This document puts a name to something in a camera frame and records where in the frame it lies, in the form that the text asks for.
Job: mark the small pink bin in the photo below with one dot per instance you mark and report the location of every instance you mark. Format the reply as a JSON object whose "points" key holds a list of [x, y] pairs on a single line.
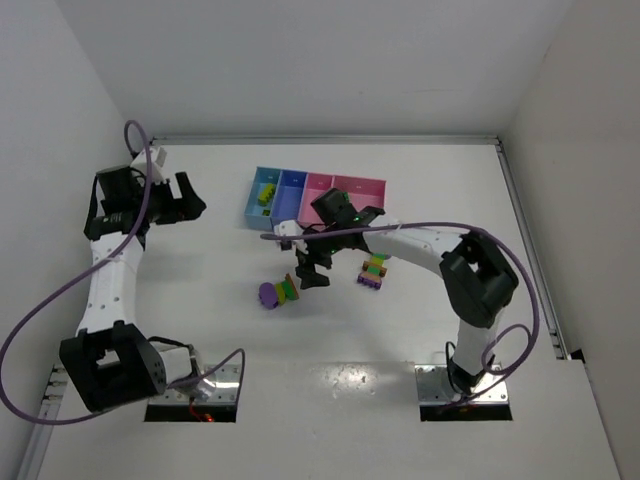
{"points": [[316, 184]]}

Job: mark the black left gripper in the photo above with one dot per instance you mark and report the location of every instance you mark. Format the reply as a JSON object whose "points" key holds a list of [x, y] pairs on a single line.
{"points": [[170, 201]]}

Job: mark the lime green sloped lego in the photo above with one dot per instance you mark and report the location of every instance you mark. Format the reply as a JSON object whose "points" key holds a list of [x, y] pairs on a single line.
{"points": [[281, 295]]}

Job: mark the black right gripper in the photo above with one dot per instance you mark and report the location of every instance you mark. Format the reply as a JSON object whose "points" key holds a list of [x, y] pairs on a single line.
{"points": [[310, 248]]}

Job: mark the orange brown lego plate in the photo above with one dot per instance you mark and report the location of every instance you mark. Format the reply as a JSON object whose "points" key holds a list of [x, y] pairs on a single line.
{"points": [[288, 275]]}

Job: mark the aluminium frame rail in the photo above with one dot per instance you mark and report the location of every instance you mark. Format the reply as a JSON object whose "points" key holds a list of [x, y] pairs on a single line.
{"points": [[107, 357], [539, 280]]}

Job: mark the aluminium frame rail right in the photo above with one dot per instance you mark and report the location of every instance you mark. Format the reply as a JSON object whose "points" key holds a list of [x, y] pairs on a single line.
{"points": [[539, 280]]}

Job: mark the lime green square lego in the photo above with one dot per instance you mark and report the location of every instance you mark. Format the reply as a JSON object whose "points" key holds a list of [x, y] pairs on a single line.
{"points": [[266, 194]]}

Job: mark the dark blue bin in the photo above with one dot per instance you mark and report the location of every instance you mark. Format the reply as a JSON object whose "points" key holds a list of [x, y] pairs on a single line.
{"points": [[288, 196]]}

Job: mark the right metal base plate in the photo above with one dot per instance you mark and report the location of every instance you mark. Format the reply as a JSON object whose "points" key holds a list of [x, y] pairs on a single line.
{"points": [[434, 389]]}

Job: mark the metal base plate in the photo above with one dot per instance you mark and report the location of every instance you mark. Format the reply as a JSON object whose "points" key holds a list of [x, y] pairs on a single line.
{"points": [[219, 389], [434, 389]]}

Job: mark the purple rounded lego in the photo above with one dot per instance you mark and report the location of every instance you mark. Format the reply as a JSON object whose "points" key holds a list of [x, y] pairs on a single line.
{"points": [[268, 296]]}

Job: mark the aluminium frame rail left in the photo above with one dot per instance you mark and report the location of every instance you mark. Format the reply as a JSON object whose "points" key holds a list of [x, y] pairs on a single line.
{"points": [[107, 357]]}

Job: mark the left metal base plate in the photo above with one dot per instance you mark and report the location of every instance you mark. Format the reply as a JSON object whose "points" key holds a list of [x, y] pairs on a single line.
{"points": [[219, 389]]}

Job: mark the lego stack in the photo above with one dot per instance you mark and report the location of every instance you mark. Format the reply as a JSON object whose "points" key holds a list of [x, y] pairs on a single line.
{"points": [[373, 271]]}

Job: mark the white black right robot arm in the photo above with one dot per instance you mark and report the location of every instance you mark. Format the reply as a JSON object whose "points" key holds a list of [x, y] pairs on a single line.
{"points": [[478, 279]]}

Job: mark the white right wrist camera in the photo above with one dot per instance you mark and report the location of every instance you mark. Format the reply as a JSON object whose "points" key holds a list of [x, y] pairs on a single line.
{"points": [[288, 232]]}

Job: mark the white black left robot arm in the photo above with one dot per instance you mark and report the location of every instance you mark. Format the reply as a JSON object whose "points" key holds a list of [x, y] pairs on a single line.
{"points": [[178, 359]]}

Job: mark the light blue bin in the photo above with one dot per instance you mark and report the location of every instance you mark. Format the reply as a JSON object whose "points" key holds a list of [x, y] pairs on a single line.
{"points": [[257, 213]]}

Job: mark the dark green sloped lego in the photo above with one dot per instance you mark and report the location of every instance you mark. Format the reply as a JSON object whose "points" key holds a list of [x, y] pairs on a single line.
{"points": [[290, 289]]}

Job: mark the large pink bin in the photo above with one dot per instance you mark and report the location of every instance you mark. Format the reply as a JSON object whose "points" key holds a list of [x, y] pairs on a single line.
{"points": [[363, 192]]}

